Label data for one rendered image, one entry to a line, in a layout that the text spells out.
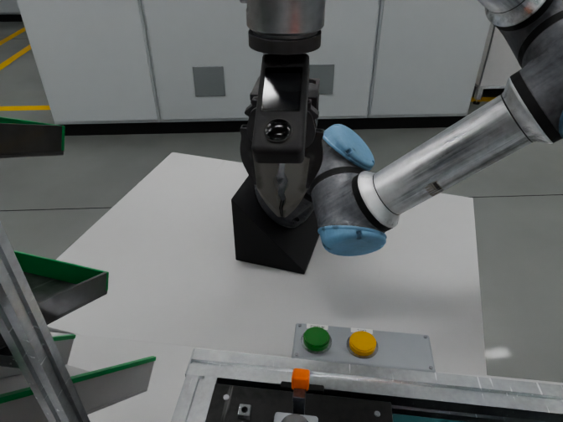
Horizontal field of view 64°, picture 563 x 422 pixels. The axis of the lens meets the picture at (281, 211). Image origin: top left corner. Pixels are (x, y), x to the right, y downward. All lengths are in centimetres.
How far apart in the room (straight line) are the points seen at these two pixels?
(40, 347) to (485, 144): 61
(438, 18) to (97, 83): 245
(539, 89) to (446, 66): 296
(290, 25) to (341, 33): 295
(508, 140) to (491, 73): 367
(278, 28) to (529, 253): 236
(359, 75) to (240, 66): 88
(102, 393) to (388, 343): 41
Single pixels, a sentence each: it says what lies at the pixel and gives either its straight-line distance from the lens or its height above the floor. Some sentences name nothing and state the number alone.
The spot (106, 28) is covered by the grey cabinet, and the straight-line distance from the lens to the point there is 346.
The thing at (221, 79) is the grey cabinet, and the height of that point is 43.
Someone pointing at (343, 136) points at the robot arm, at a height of 115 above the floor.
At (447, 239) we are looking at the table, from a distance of 113.
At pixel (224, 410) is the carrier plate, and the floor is 97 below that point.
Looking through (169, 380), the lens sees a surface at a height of 86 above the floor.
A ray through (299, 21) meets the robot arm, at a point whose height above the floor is 143.
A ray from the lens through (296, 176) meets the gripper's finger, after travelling 50.
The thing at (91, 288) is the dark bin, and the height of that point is 121.
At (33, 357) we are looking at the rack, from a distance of 40.
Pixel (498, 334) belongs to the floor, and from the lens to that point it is 217.
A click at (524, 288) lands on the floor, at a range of 244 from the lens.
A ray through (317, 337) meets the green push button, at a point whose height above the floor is 97.
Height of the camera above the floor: 152
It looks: 35 degrees down
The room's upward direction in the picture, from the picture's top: straight up
